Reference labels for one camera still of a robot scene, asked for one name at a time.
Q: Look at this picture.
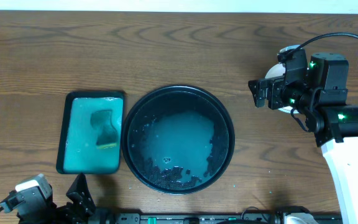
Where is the green yellow sponge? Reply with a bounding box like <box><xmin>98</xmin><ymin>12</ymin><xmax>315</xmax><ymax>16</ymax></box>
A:
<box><xmin>90</xmin><ymin>110</ymin><xmax>118</xmax><ymax>149</ymax></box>

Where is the white plate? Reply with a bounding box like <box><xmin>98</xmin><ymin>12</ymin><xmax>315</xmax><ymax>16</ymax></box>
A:
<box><xmin>265</xmin><ymin>45</ymin><xmax>298</xmax><ymax>113</ymax></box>

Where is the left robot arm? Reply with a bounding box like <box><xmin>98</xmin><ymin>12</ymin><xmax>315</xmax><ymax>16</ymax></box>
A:
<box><xmin>15</xmin><ymin>173</ymin><xmax>114</xmax><ymax>223</ymax></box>

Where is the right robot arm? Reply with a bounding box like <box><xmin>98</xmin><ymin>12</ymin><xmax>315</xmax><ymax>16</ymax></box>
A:
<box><xmin>248</xmin><ymin>49</ymin><xmax>358</xmax><ymax>223</ymax></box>

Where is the dark green rectangular water tray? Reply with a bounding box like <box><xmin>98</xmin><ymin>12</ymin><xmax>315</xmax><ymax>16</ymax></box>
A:
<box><xmin>56</xmin><ymin>91</ymin><xmax>125</xmax><ymax>174</ymax></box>

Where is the round black serving tray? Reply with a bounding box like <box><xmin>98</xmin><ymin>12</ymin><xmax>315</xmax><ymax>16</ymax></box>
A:
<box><xmin>121</xmin><ymin>85</ymin><xmax>235</xmax><ymax>195</ymax></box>

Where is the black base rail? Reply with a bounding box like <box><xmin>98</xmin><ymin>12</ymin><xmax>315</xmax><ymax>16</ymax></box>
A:
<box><xmin>104</xmin><ymin>212</ymin><xmax>343</xmax><ymax>224</ymax></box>

